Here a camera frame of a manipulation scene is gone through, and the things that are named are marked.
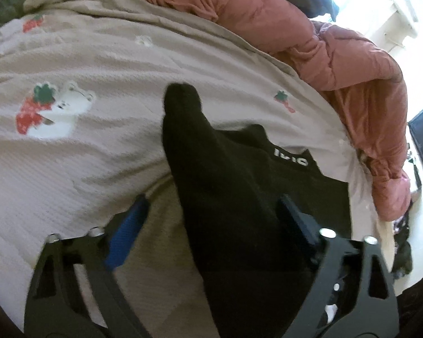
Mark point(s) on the black printed t-shirt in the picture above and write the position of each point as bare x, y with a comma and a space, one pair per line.
232, 200

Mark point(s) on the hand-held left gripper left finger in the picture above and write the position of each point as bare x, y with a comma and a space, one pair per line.
127, 232

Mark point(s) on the pink quilt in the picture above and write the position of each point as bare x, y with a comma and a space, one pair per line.
356, 77

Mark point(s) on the strawberry print bed sheet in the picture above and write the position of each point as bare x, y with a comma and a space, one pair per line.
127, 141

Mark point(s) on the pile of dark clothes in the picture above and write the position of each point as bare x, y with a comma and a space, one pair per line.
403, 250

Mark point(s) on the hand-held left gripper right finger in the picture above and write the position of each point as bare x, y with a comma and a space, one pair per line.
299, 218

